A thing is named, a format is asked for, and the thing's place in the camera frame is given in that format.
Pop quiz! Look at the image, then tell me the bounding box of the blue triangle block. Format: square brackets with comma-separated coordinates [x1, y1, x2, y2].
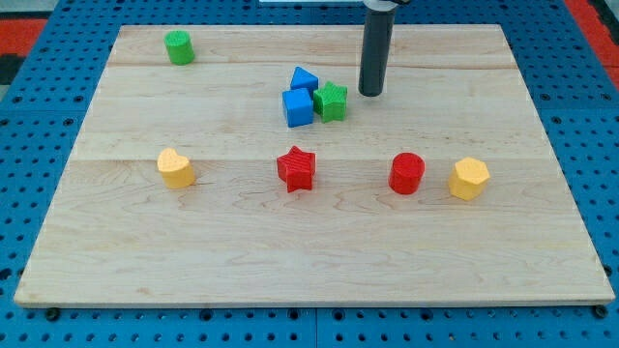
[289, 66, 319, 97]

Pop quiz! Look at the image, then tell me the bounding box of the red star block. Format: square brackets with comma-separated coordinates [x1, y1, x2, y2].
[277, 146, 316, 192]

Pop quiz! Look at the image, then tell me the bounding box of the red cylinder block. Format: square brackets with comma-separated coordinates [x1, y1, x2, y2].
[388, 152, 426, 194]

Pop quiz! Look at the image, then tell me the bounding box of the green cylinder block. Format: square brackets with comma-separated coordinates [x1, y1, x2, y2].
[163, 30, 194, 66]

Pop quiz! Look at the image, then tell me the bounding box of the green star block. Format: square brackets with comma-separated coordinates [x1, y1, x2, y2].
[313, 81, 347, 123]

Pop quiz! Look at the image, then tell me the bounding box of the yellow hexagon block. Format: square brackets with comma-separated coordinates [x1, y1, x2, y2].
[448, 157, 490, 201]

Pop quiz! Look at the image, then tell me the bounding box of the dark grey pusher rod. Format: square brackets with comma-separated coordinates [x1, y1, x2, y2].
[358, 0, 399, 97]

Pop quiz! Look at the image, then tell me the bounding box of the blue cube block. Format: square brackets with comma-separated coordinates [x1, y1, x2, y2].
[281, 88, 314, 128]

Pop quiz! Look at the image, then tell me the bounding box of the wooden board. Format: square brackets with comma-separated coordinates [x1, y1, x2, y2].
[15, 24, 615, 308]

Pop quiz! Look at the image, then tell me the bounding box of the yellow heart block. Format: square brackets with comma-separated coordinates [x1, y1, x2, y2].
[157, 148, 196, 189]

